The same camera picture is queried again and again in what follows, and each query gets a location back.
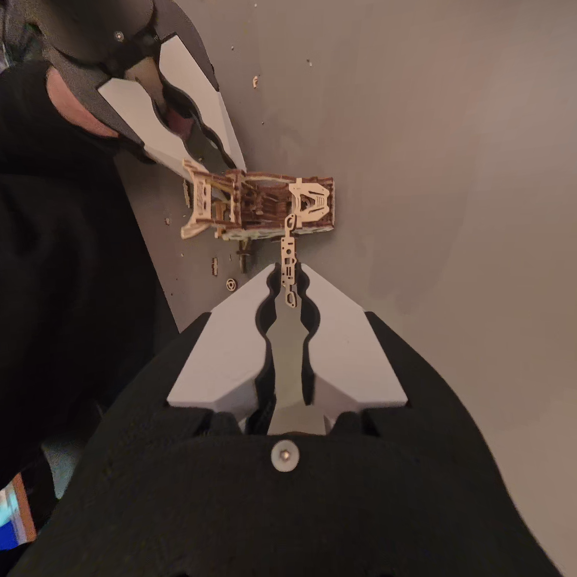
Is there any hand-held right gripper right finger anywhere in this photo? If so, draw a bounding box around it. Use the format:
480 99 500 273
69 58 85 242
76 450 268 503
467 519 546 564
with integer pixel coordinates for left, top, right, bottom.
298 263 409 430

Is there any person's left forearm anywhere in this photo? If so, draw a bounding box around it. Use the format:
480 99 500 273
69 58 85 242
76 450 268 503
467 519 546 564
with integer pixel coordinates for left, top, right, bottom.
0 59 151 165

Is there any wooden mechanical model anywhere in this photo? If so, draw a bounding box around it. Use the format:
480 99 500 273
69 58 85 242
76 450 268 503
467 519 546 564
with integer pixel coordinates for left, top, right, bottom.
180 159 336 274

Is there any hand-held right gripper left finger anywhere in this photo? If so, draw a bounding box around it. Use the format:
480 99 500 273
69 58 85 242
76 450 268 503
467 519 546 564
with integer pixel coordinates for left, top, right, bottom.
166 263 278 435

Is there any perforated wooden link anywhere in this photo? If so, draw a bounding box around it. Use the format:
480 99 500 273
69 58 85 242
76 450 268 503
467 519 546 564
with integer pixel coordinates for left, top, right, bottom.
279 214 299 310

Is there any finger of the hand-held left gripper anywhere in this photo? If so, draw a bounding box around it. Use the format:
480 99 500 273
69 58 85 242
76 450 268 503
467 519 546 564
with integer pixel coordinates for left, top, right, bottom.
98 78 202 172
158 35 247 172

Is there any person's left hand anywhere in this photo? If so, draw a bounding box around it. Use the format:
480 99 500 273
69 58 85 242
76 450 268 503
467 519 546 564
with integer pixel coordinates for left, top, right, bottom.
47 69 194 139

